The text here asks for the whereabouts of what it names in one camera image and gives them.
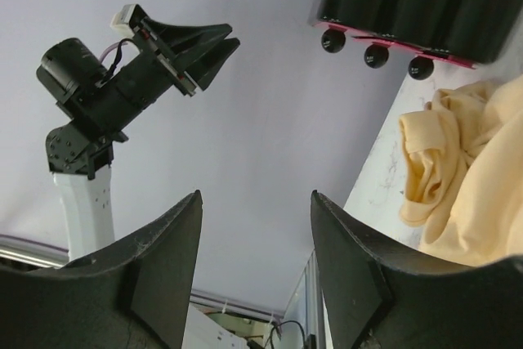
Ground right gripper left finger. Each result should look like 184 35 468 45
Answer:
1 191 203 348

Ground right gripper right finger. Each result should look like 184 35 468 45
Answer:
311 192 522 348

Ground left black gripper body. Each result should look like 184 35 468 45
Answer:
116 22 198 109

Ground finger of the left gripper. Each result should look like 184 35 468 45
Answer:
142 11 233 57
177 38 240 91

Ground yellow t shirt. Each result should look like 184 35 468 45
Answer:
399 78 522 266

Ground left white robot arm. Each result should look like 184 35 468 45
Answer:
36 4 240 260

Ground black pink drawer box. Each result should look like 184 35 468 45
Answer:
313 0 522 80

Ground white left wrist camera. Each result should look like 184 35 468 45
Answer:
110 4 136 38

